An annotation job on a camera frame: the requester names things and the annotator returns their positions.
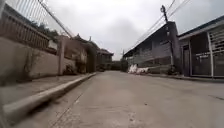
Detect concrete kerb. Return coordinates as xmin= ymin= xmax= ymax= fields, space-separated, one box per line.
xmin=1 ymin=71 xmax=98 ymax=124

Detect concrete wall with railing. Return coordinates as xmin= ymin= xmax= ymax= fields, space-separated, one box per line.
xmin=0 ymin=3 xmax=77 ymax=84

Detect brown building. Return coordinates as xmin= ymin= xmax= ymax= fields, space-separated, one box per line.
xmin=56 ymin=33 xmax=99 ymax=75

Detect building with barred gate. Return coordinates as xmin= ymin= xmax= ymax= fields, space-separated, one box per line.
xmin=177 ymin=14 xmax=224 ymax=79

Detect overhead wires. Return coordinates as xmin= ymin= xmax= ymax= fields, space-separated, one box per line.
xmin=124 ymin=0 xmax=193 ymax=54

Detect white pile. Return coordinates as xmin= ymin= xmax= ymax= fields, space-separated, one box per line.
xmin=127 ymin=63 xmax=150 ymax=75

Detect dark grey building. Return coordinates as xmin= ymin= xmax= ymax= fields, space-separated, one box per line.
xmin=122 ymin=21 xmax=181 ymax=75

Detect utility pole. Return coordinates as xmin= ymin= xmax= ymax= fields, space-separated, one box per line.
xmin=159 ymin=4 xmax=176 ymax=73

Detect grey concrete sidewalk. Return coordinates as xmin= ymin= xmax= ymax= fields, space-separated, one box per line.
xmin=0 ymin=73 xmax=88 ymax=106

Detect metal mesh fence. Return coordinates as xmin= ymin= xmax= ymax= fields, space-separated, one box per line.
xmin=0 ymin=0 xmax=75 ymax=39

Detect grey concrete road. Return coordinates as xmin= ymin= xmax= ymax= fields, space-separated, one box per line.
xmin=9 ymin=69 xmax=224 ymax=128

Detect low concrete kerb strip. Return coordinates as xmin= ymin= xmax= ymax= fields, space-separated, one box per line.
xmin=143 ymin=72 xmax=224 ymax=84

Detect building with tiered roof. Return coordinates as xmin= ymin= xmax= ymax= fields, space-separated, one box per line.
xmin=96 ymin=48 xmax=115 ymax=71

